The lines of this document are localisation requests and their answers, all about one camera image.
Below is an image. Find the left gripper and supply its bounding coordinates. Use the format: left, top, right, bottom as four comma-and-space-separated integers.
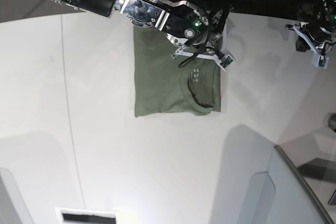
295, 0, 335, 52

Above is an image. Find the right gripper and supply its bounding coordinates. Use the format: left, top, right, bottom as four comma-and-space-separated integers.
119, 0, 232, 51

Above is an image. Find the green t-shirt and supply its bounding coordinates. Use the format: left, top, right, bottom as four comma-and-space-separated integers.
133, 27, 221, 117

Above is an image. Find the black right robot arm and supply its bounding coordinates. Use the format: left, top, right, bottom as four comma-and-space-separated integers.
53, 0, 231, 48

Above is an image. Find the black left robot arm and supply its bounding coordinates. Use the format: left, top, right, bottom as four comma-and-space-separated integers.
300, 0, 335, 48

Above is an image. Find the white label with black bar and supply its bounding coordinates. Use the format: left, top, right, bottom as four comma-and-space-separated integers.
55, 207, 118, 224

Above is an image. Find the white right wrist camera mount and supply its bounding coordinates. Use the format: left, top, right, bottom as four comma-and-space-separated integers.
171, 6, 237, 72

